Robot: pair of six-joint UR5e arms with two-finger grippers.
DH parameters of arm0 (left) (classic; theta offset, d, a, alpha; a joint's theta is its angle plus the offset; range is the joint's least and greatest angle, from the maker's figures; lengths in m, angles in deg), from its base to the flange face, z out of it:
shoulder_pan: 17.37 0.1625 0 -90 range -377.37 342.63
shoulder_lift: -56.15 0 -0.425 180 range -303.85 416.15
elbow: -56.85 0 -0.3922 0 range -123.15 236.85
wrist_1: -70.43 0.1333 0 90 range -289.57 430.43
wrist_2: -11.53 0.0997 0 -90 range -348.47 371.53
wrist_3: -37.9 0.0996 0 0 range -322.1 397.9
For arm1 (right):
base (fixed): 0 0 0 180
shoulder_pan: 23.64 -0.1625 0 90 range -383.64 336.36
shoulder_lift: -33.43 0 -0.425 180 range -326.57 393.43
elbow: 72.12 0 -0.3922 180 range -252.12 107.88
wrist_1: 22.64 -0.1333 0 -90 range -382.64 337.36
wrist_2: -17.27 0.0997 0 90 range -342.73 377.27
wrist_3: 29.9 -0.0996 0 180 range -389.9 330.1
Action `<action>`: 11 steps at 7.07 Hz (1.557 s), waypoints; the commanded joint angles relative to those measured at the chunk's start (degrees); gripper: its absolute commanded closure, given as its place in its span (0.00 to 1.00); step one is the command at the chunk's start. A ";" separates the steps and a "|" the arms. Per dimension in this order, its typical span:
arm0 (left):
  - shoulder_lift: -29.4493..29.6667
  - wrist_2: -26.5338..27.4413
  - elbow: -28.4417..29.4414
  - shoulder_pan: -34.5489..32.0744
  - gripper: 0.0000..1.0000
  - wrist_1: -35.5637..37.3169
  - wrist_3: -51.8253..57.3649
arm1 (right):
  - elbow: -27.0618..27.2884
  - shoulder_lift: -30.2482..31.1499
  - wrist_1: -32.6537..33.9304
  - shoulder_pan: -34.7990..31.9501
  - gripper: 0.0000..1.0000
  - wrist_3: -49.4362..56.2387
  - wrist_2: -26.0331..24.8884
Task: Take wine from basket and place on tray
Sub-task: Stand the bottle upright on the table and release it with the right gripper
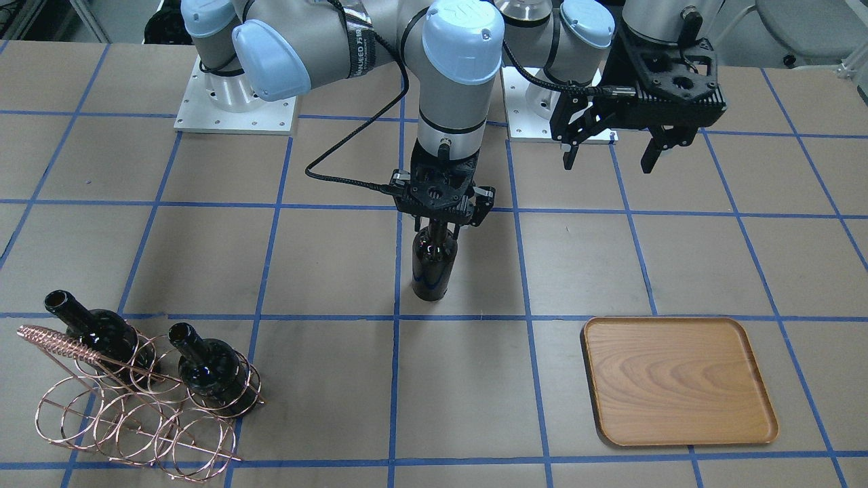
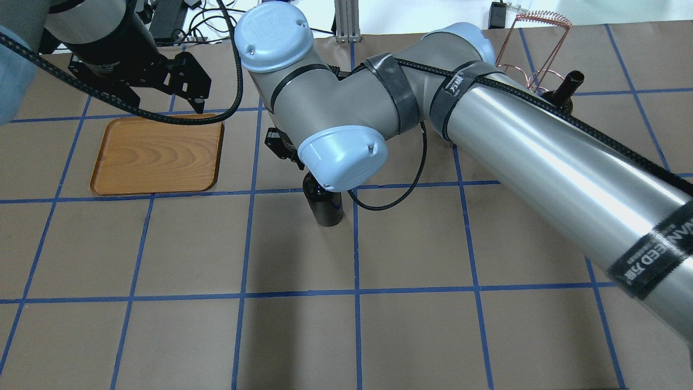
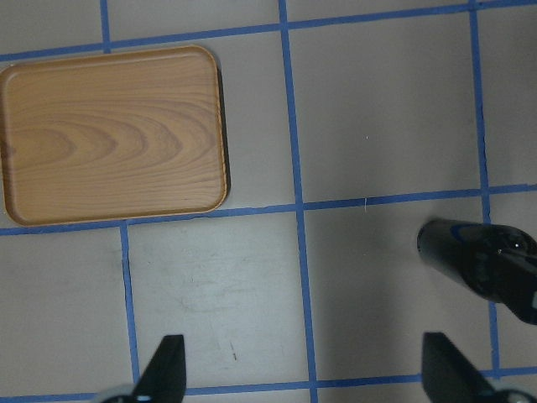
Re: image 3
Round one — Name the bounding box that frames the dark wine bottle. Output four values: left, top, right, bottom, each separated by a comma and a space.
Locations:
416, 218, 536, 325

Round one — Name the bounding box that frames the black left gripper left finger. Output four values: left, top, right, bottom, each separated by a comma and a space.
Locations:
132, 335, 185, 397

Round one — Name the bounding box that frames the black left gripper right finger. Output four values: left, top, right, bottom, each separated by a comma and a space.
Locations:
421, 332, 496, 397

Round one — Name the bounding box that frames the wooden tray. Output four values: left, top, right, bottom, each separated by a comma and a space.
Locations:
1, 45, 229, 227

